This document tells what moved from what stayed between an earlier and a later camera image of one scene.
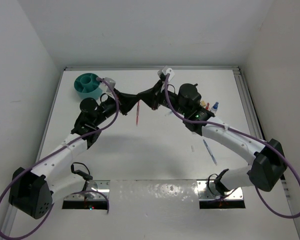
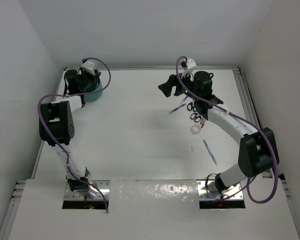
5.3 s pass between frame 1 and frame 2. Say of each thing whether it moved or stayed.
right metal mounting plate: stayed
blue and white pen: stayed
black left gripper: moved
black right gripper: moved
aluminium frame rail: stayed
